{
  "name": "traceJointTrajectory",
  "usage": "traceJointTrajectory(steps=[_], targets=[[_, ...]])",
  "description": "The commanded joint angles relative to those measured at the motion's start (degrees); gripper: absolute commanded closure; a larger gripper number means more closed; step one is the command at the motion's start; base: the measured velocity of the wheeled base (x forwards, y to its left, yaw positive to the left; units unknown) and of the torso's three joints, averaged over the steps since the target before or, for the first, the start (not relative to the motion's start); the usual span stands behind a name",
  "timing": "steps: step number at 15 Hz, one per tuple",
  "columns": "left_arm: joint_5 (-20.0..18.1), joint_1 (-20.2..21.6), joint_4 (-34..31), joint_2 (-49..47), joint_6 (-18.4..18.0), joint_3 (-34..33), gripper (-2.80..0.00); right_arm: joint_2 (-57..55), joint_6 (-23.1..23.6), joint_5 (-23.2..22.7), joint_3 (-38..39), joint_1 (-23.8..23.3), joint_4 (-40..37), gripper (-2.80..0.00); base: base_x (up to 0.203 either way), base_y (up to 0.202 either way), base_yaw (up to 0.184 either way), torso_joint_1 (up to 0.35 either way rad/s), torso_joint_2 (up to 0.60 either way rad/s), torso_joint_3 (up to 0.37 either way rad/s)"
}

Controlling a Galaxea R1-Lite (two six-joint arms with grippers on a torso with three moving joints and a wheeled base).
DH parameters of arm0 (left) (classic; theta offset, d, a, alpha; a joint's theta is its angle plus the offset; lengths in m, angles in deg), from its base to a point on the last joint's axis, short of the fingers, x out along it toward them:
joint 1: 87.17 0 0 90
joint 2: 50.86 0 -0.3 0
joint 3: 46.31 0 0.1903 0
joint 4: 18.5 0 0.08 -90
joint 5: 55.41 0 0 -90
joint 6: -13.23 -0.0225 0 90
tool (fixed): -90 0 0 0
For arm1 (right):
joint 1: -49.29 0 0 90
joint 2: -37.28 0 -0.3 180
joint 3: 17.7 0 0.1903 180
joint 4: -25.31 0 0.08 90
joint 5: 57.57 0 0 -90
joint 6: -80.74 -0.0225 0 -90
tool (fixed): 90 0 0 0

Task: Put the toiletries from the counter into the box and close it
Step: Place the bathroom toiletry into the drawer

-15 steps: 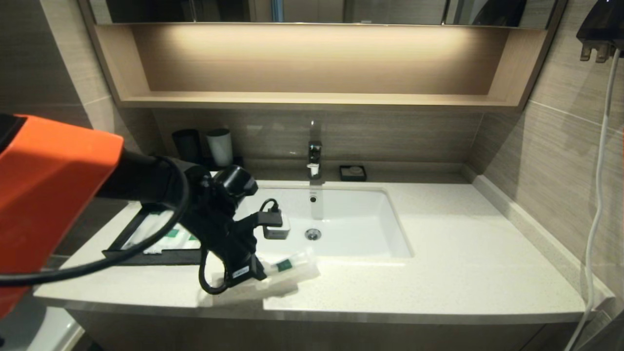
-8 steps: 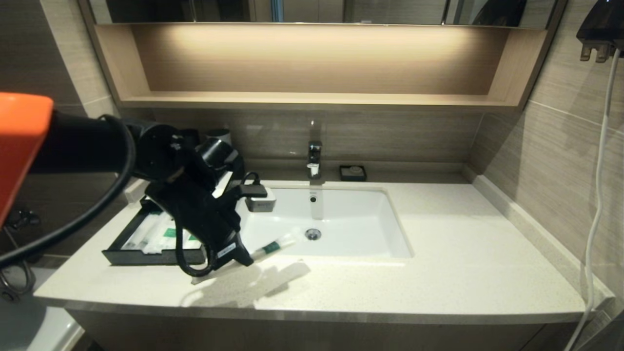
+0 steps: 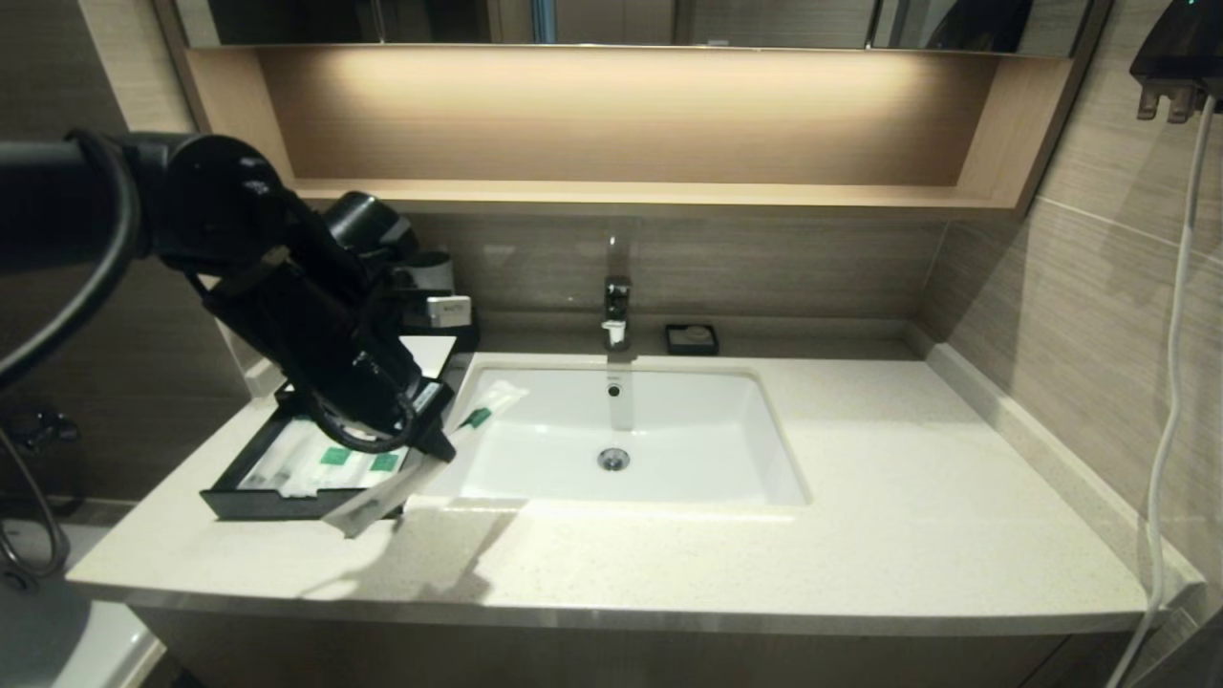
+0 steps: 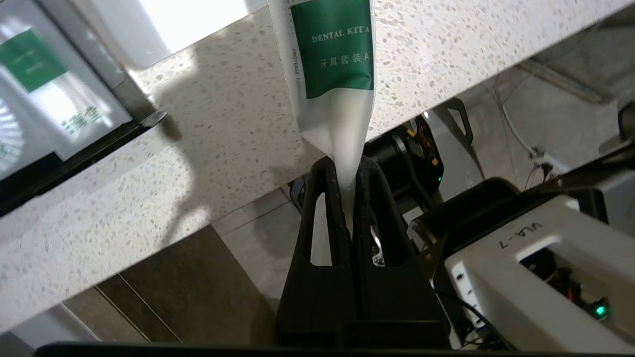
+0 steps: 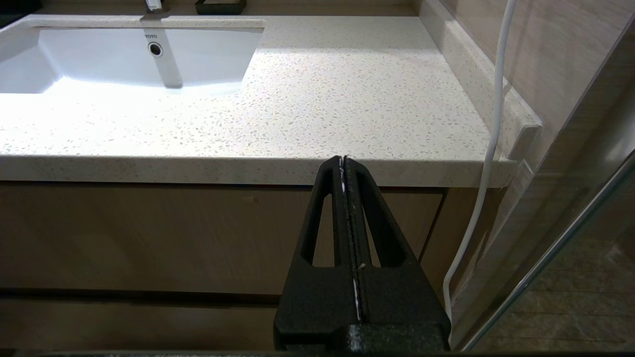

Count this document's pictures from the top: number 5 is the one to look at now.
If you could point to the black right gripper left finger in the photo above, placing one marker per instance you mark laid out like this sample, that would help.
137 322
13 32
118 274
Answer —
317 307

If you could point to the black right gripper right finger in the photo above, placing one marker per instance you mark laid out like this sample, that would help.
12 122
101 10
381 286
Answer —
397 302

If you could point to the wooden vanity cabinet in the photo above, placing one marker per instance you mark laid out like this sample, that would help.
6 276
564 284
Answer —
149 238

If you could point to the glass shower door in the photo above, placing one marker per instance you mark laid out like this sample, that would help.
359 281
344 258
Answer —
570 223

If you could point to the black soap dish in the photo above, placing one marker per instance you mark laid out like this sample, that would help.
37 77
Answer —
221 10

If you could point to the white sink basin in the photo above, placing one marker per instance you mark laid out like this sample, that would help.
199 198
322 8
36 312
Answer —
99 59

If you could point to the chrome faucet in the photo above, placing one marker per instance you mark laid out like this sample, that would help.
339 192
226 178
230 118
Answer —
154 5

